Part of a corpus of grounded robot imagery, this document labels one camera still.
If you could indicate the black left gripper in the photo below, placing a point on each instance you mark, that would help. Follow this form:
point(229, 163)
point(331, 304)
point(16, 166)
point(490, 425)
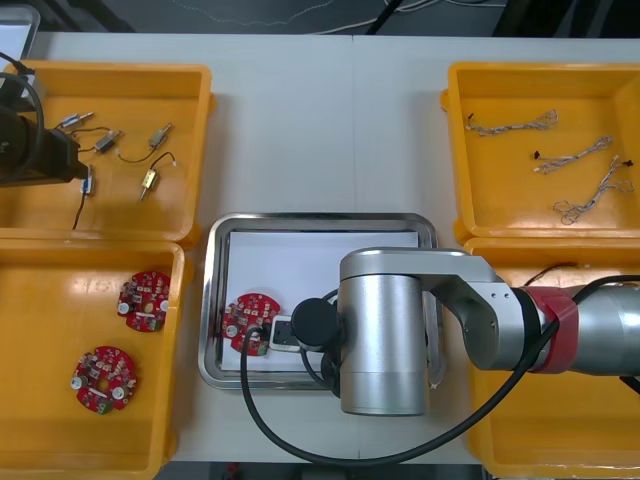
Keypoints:
point(57, 155)

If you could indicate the blue label metal solenoid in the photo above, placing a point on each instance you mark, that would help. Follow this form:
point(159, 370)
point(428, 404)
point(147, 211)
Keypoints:
point(89, 186)

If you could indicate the brass coloured metal solenoid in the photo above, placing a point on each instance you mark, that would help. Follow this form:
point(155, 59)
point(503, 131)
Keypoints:
point(149, 180)

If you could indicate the round red circuit board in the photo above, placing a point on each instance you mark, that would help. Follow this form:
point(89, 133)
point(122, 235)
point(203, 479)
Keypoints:
point(115, 357)
point(150, 287)
point(250, 305)

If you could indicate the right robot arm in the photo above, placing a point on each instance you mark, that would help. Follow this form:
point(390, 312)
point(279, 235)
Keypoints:
point(380, 325)

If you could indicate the group of metal solenoids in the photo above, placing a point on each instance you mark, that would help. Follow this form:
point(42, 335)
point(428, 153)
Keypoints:
point(105, 143)

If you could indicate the yellow-orange plastic bin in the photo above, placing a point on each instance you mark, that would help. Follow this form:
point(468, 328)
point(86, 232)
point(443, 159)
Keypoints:
point(125, 215)
point(500, 200)
point(550, 440)
point(50, 310)

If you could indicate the small steel tray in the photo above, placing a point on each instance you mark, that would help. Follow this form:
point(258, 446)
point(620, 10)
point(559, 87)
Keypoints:
point(34, 30)

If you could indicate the white paper sheet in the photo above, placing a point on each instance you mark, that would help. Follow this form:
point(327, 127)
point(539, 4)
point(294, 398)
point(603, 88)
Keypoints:
point(280, 265)

